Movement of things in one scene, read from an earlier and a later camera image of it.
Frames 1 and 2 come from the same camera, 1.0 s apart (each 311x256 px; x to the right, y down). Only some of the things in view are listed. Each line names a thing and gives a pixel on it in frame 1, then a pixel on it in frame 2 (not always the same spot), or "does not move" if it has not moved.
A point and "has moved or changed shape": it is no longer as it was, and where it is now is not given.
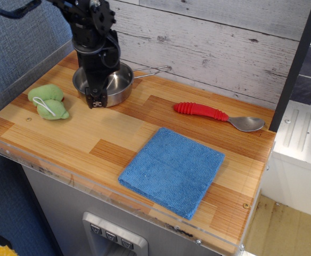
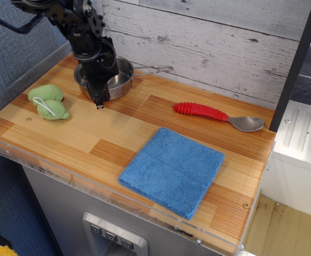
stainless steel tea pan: (120, 90) has moved or changed shape
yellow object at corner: (4, 250) does not move
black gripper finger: (88, 97) -> (98, 98)
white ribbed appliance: (295, 174) does not move
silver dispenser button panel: (104, 238) does not move
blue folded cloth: (174, 170) does not move
